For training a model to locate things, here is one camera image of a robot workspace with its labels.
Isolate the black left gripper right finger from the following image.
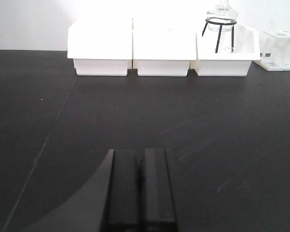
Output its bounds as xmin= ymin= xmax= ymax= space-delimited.
xmin=140 ymin=148 xmax=178 ymax=232

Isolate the right white plastic bin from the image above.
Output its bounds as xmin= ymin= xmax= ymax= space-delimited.
xmin=190 ymin=23 xmax=260 ymax=76

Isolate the middle white plastic bin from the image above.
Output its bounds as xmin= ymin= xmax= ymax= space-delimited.
xmin=133 ymin=17 xmax=197 ymax=76

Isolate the clear glass flask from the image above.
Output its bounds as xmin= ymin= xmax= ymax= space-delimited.
xmin=206 ymin=0 xmax=238 ymax=32

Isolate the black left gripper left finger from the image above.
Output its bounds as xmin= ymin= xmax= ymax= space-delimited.
xmin=102 ymin=149 xmax=139 ymax=232

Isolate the white plastic bin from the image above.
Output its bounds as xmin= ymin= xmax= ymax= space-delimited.
xmin=190 ymin=23 xmax=260 ymax=76
xmin=67 ymin=18 xmax=132 ymax=76
xmin=133 ymin=17 xmax=197 ymax=76

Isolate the black wire tripod stand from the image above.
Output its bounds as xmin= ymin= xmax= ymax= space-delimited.
xmin=202 ymin=17 xmax=237 ymax=53

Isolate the left white plastic bin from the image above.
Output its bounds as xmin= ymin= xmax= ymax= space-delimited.
xmin=67 ymin=18 xmax=132 ymax=76

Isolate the white test tube rack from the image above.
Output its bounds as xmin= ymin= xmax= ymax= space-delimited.
xmin=254 ymin=30 xmax=290 ymax=72

